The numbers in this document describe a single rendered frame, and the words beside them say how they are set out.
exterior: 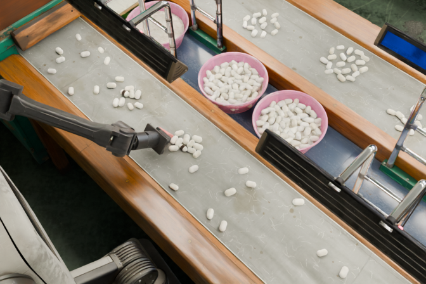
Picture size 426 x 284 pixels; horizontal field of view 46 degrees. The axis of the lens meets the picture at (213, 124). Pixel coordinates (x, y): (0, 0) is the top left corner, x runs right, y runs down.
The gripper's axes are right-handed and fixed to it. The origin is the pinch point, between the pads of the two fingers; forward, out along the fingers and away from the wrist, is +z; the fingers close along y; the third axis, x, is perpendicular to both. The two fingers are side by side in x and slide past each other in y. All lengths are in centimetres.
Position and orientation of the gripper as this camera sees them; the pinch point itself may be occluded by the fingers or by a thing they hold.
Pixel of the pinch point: (170, 136)
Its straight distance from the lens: 178.8
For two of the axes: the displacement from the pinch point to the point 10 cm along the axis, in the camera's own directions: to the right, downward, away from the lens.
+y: -7.0, -5.6, 4.4
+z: 5.7, -0.6, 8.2
